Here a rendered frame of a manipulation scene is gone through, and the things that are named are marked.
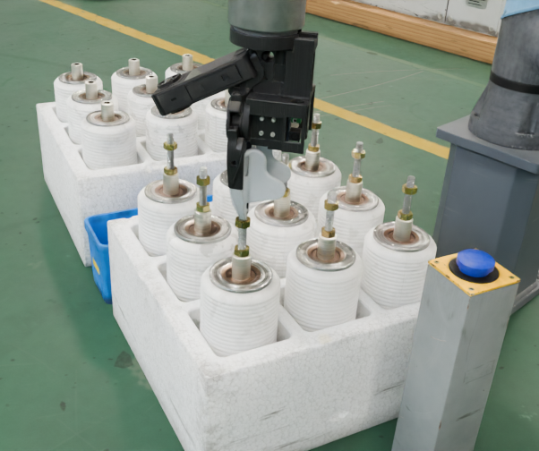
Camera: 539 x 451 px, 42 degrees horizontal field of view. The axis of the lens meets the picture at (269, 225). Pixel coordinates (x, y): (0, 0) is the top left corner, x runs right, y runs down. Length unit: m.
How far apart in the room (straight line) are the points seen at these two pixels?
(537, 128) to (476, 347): 0.47
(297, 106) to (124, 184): 0.62
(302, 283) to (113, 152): 0.52
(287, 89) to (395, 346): 0.39
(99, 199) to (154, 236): 0.27
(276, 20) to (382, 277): 0.40
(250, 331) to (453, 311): 0.23
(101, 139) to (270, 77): 0.60
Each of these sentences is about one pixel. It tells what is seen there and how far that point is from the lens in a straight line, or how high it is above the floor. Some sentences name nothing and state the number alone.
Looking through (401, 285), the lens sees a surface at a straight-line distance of 0.94.
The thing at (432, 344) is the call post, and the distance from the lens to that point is 0.82.
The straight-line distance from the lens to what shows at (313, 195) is 1.09.
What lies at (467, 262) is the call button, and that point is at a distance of 0.77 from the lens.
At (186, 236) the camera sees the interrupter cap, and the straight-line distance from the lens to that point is 0.91.
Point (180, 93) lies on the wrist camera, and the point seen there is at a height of 0.48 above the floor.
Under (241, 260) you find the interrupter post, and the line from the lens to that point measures 0.82.
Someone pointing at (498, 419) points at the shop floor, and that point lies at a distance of 1.09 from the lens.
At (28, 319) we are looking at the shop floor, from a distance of 1.22.
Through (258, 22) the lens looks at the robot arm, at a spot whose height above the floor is 0.56.
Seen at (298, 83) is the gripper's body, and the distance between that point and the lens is 0.71.
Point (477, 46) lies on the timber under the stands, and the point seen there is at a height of 0.05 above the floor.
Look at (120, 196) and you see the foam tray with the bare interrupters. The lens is 1.28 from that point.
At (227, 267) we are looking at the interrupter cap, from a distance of 0.85.
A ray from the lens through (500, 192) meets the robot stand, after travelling 1.19.
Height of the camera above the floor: 0.72
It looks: 29 degrees down
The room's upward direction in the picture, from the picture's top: 4 degrees clockwise
